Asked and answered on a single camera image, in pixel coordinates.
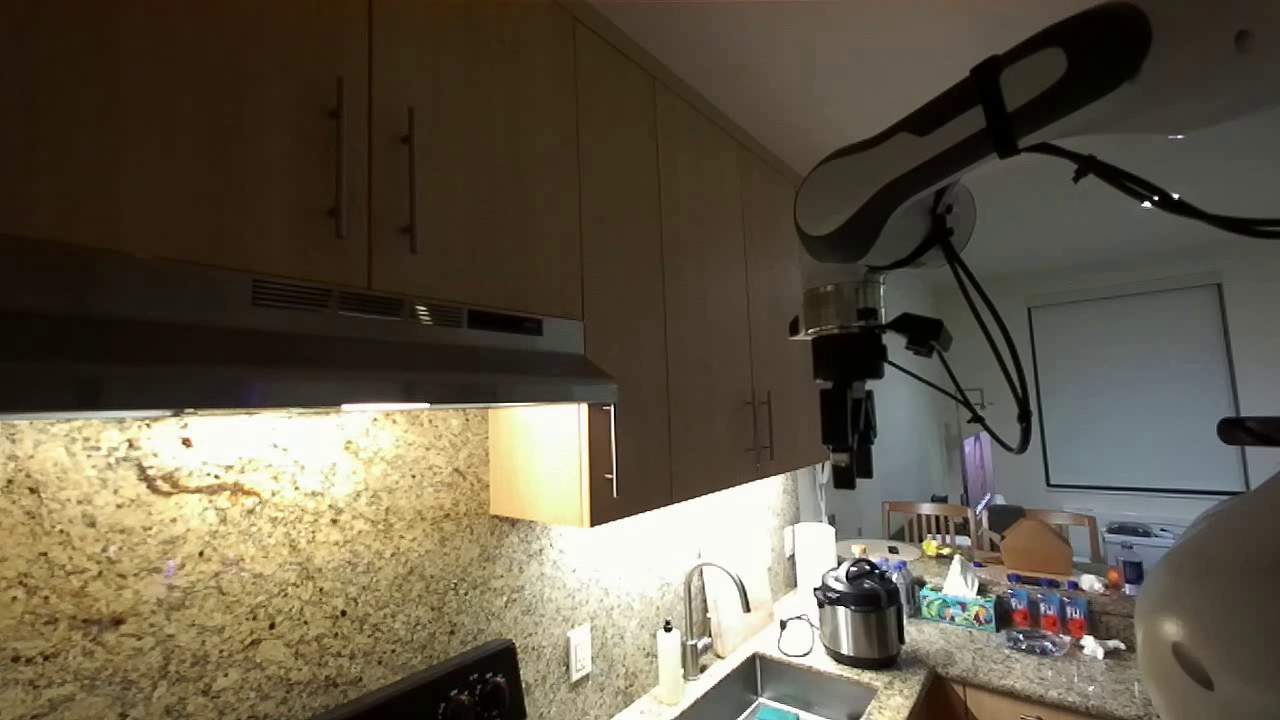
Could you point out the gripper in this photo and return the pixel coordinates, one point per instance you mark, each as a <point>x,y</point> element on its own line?
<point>848,358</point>

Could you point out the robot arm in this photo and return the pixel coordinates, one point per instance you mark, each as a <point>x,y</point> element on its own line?
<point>900,190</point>

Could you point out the black stove knob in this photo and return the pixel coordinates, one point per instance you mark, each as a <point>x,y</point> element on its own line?
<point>494,692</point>
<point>463,698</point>

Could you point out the black stove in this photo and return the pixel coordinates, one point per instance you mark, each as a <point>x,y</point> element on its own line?
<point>440,690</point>

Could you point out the wooden cabinet door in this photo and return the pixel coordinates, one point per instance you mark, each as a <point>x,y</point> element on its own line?
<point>780,300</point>
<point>625,250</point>
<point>705,300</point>
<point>480,160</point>
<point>180,130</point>

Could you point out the wooden chair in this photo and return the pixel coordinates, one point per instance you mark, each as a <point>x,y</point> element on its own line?
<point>1080,525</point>
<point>930,520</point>

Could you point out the paper towel roll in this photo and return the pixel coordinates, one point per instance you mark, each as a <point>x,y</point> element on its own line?
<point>814,555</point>

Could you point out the clear plastic bottles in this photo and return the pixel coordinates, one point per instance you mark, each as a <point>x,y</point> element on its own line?
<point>900,585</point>

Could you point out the steel pressure cooker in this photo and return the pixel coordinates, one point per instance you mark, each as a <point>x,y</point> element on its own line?
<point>860,620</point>

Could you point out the teal tissue box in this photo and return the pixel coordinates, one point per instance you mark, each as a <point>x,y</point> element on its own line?
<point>955,607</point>

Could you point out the wooden cutting board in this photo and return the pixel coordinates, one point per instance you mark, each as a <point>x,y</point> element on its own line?
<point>735,615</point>

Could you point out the white window blind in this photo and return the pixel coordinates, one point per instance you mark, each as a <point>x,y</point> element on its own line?
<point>1135,390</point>

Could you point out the steel tap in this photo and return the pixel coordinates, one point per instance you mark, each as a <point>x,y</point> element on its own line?
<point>693,620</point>

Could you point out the row of water bottles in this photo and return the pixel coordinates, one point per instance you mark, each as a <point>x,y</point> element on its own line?
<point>1047,610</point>

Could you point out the steel sink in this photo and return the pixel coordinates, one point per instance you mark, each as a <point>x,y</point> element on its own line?
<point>790,690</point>

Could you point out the clear plastic bag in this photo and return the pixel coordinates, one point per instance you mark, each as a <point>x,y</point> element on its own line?
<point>1036,643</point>

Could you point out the dark capped bottle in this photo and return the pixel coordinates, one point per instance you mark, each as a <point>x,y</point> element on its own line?
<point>1132,572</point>

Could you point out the white soap bottle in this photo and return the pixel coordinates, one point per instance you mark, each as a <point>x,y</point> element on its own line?
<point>669,668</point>

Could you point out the teal sponge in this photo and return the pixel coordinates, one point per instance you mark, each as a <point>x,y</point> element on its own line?
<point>776,713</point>

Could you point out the crumpled white tissue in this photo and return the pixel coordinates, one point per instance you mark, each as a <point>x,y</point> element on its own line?
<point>1098,647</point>

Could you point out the steel range hood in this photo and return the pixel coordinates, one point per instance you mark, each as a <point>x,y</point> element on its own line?
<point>300,340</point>

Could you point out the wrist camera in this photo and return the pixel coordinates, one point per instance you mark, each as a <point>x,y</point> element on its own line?
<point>922,332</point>

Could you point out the white wall socket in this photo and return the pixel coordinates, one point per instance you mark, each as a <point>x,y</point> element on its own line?
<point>580,653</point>

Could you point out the wooden wall cabinet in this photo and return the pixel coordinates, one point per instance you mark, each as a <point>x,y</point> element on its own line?
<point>480,150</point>

